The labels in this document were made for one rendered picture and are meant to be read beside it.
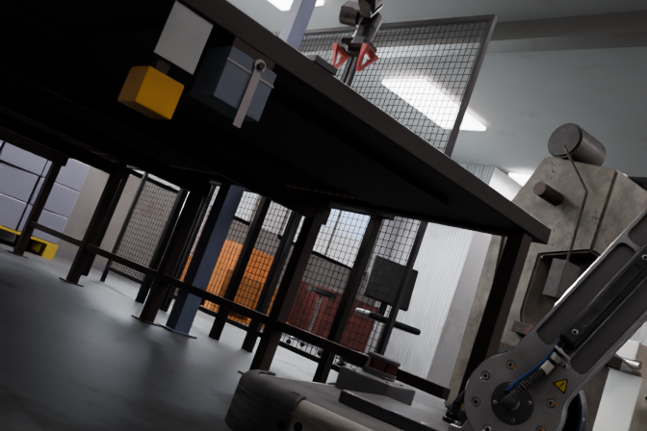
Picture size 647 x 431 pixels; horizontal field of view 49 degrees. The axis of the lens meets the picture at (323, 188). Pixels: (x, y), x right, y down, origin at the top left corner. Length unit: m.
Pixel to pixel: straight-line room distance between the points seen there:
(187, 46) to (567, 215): 4.33
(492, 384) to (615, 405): 7.35
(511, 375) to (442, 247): 8.89
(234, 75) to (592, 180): 4.25
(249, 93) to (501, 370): 0.83
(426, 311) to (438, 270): 0.57
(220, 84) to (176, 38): 0.13
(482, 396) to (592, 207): 4.43
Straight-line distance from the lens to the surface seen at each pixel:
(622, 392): 8.41
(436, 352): 9.62
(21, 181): 6.46
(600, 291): 1.06
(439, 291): 9.77
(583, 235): 5.42
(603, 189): 5.48
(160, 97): 1.47
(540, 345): 1.08
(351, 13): 2.20
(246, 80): 1.59
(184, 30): 1.54
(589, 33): 5.53
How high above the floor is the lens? 0.36
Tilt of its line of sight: 9 degrees up
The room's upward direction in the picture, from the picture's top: 20 degrees clockwise
